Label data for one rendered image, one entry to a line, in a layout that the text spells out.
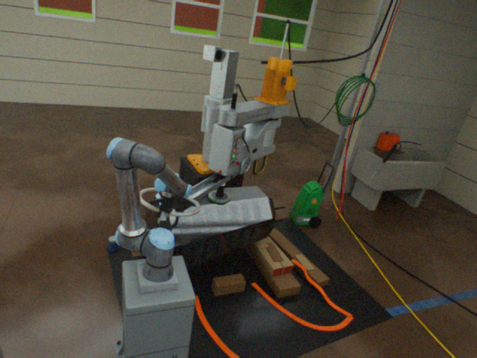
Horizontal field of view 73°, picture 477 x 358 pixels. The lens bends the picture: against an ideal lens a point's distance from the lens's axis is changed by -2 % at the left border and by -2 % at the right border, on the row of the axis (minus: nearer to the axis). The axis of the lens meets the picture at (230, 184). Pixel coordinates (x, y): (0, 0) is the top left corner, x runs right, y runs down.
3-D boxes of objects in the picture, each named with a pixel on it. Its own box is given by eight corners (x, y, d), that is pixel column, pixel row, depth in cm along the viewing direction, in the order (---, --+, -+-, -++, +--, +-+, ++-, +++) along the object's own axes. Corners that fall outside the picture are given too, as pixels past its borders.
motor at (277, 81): (267, 96, 340) (275, 56, 322) (294, 104, 325) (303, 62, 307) (253, 98, 319) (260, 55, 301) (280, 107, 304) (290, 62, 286)
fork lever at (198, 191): (229, 165, 324) (229, 161, 321) (245, 172, 315) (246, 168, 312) (179, 195, 277) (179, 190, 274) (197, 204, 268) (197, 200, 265)
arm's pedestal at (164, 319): (193, 389, 227) (206, 303, 190) (118, 408, 210) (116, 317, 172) (179, 330, 268) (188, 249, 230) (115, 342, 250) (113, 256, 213)
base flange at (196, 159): (185, 156, 405) (186, 154, 403) (221, 155, 427) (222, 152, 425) (200, 174, 367) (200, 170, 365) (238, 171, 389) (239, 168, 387)
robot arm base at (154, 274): (175, 281, 194) (177, 268, 190) (142, 283, 187) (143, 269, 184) (171, 262, 210) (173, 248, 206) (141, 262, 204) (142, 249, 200)
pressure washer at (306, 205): (309, 214, 474) (326, 159, 436) (320, 228, 444) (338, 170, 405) (287, 213, 466) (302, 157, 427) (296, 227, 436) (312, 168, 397)
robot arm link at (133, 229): (140, 259, 193) (128, 152, 147) (115, 250, 196) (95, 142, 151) (153, 242, 204) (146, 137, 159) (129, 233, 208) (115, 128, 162)
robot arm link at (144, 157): (159, 145, 150) (194, 186, 214) (136, 139, 152) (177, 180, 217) (150, 168, 147) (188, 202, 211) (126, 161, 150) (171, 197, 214)
